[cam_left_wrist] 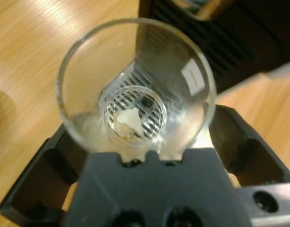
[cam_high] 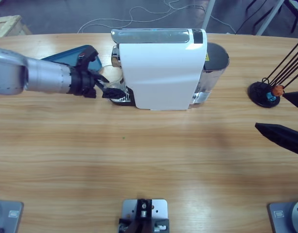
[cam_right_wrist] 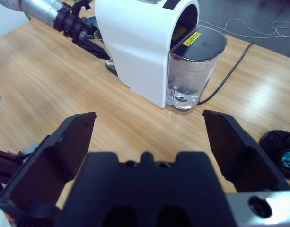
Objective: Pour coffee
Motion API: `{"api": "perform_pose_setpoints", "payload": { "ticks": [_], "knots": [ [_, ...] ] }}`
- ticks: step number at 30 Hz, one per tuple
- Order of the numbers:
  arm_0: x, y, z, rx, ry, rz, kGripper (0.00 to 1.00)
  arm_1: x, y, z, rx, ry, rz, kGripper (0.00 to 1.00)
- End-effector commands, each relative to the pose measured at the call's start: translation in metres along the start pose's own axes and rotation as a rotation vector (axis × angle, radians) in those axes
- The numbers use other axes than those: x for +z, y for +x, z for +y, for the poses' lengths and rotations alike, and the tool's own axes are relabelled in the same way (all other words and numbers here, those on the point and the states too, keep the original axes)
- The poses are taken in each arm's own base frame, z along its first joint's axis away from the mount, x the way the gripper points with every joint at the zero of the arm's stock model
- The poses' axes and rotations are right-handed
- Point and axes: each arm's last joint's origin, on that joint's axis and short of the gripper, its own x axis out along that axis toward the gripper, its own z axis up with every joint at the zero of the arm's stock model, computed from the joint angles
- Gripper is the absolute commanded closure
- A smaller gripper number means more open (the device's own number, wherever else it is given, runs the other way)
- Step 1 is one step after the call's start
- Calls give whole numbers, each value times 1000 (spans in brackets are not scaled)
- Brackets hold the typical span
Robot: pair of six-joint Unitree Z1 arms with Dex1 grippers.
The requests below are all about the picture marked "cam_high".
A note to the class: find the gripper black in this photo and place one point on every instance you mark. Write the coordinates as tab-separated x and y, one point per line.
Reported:
82	83

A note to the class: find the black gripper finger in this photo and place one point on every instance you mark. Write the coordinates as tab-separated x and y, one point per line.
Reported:
282	137
297	99

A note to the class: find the clear glass cup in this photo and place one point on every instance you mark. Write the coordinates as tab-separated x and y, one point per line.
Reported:
112	75

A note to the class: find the silver coffee machine lever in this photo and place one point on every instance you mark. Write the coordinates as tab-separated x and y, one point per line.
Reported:
151	36

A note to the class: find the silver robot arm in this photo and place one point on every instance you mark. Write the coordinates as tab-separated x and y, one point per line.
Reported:
29	75

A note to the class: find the orange coffee capsule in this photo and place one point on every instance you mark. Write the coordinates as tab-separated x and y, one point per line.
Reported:
277	90

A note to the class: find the blue coffee capsule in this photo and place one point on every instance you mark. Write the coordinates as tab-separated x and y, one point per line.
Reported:
270	96

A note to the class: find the white capsule coffee machine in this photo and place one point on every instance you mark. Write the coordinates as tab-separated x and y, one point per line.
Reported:
161	72

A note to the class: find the dark coffee machine water tank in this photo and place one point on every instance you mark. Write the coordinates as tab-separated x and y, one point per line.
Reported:
216	58

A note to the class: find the black capsule holder with rods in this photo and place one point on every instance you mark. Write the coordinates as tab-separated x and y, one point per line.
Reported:
257	91

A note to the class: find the teal rectangular tray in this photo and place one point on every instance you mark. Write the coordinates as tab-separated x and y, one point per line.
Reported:
66	58

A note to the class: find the black chair leg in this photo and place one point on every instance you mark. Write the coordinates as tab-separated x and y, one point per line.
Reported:
297	19

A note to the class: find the light wooden crate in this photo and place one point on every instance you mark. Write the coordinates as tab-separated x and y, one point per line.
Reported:
6	25

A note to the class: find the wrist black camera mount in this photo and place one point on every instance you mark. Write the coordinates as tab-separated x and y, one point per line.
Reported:
86	57

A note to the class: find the arm grey base plate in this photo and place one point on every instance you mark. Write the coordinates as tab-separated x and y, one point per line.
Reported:
7	216
285	216

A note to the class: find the white slanted frame leg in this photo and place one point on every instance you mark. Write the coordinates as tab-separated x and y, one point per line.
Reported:
270	18

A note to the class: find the white upright post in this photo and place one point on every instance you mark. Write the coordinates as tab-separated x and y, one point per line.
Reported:
208	14

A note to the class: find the grey mount plate dark post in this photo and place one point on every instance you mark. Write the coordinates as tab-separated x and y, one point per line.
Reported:
144	213

